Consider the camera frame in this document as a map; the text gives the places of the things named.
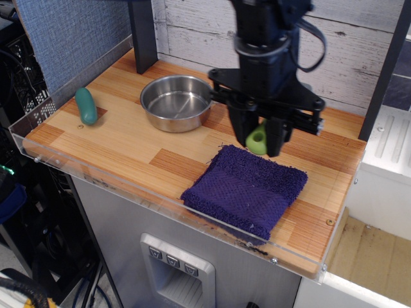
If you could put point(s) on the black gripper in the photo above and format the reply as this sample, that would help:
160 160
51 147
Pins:
265 86

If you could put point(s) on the white toy sink unit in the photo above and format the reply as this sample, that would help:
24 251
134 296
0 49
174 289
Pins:
370 256

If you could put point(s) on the green handled grey spatula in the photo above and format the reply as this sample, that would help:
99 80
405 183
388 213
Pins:
256 142

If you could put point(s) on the grey toy fridge cabinet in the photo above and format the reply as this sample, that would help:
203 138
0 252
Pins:
243 277

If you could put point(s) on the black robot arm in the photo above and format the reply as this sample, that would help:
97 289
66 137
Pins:
266 23

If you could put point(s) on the green toy cucumber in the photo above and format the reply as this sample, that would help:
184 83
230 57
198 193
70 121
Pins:
86 106

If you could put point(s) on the steel pot with handle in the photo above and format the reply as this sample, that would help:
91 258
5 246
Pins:
177 103

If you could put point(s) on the purple towel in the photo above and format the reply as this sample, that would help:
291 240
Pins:
245 191

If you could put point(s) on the silver dispenser panel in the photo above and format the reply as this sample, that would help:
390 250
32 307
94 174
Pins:
177 277

